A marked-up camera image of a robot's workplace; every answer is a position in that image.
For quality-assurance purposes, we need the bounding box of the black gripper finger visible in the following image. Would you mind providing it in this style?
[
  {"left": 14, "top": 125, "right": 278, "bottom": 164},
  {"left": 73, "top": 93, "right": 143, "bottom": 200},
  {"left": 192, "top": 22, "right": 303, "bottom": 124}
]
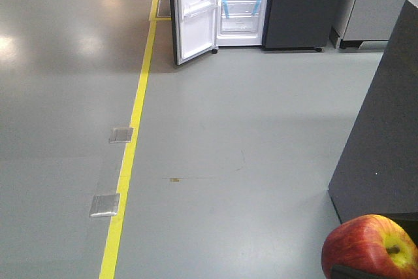
[
  {"left": 384, "top": 212, "right": 417, "bottom": 243},
  {"left": 330, "top": 265, "right": 369, "bottom": 279}
]

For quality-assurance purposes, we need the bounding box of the red yellow apple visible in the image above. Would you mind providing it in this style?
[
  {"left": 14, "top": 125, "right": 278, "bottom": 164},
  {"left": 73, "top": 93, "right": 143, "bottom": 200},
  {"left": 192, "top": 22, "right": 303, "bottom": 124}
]
[{"left": 321, "top": 214, "right": 417, "bottom": 278}]

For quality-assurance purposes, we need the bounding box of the grey cabinet beside fridge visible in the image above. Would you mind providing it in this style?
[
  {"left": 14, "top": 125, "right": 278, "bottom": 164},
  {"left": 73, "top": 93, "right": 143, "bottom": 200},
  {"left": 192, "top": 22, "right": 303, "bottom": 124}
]
[{"left": 330, "top": 0, "right": 405, "bottom": 49}]

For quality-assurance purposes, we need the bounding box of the dark grey fridge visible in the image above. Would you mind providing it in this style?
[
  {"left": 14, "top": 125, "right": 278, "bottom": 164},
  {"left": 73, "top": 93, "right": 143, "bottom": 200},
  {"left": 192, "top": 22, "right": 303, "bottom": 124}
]
[{"left": 216, "top": 0, "right": 339, "bottom": 52}]

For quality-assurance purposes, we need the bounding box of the open white fridge door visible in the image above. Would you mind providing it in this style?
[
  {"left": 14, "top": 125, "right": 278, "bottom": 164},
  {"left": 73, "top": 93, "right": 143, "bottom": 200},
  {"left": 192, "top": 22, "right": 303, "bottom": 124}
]
[{"left": 170, "top": 0, "right": 219, "bottom": 65}]

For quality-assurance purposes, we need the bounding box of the grey speckled kitchen counter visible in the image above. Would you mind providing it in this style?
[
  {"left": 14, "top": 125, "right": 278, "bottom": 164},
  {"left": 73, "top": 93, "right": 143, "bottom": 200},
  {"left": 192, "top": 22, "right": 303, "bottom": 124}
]
[{"left": 329, "top": 0, "right": 417, "bottom": 222}]

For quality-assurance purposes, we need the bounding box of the lower metal floor plate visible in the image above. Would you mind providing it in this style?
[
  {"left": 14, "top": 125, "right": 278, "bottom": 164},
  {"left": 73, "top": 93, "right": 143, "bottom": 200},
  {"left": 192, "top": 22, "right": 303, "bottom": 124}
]
[{"left": 89, "top": 193, "right": 120, "bottom": 218}]

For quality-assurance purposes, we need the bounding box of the metal floor plate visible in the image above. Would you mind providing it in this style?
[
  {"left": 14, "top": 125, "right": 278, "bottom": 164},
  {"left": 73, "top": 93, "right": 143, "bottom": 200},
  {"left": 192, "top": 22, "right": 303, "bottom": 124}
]
[
  {"left": 89, "top": 193, "right": 120, "bottom": 218},
  {"left": 108, "top": 127, "right": 134, "bottom": 144}
]

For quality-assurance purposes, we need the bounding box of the upper metal floor plate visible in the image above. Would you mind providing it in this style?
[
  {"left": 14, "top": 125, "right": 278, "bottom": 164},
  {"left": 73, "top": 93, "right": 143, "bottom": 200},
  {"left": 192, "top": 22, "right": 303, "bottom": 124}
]
[{"left": 108, "top": 127, "right": 134, "bottom": 144}]

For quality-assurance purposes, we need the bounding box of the clear crisper drawer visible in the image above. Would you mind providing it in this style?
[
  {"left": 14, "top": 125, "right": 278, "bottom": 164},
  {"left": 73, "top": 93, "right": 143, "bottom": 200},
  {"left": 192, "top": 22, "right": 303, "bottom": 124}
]
[{"left": 221, "top": 0, "right": 261, "bottom": 18}]

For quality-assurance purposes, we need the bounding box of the clear middle door bin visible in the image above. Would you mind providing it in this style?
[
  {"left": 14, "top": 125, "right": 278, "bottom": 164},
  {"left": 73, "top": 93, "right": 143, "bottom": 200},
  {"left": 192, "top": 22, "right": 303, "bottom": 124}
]
[{"left": 182, "top": 0, "right": 217, "bottom": 18}]

